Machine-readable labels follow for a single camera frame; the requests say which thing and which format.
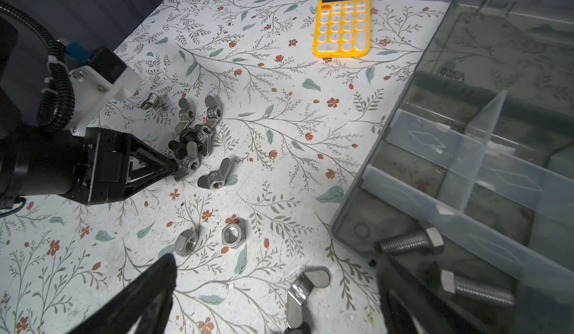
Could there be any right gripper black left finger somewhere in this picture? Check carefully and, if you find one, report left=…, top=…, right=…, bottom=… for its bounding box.
left=71, top=254, right=177, bottom=333

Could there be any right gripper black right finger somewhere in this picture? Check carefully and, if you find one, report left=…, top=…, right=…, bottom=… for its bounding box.
left=376, top=254, right=480, bottom=333

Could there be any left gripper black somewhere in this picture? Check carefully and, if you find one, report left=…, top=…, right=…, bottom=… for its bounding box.
left=1, top=126, right=177, bottom=205

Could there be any silver hex bolt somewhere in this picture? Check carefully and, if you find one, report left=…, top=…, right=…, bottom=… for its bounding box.
left=439, top=270, right=515, bottom=308
left=374, top=226, right=445, bottom=256

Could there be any green transparent compartment organizer box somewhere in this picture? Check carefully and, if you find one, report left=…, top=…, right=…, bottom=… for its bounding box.
left=331, top=0, right=573, bottom=333

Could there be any pile of screws and wingnuts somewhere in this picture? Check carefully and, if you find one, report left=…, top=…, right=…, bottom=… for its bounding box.
left=140, top=93, right=232, bottom=190

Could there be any silver hex nut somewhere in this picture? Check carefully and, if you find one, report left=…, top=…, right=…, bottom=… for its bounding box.
left=173, top=229, right=199, bottom=257
left=221, top=223, right=245, bottom=248

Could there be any silver wing nut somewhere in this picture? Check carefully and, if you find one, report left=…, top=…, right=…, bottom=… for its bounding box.
left=284, top=267, right=330, bottom=333

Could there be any floral patterned table mat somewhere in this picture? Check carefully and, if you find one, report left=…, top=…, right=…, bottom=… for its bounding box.
left=1, top=0, right=448, bottom=333

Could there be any yellow calculator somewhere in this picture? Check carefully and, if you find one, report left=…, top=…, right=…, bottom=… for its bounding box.
left=312, top=0, right=371, bottom=58

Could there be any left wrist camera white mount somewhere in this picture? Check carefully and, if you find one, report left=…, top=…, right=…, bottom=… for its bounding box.
left=66, top=47, right=143, bottom=137

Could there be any black corrugated cable conduit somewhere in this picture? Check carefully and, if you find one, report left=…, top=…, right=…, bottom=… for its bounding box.
left=0, top=0, right=76, bottom=133

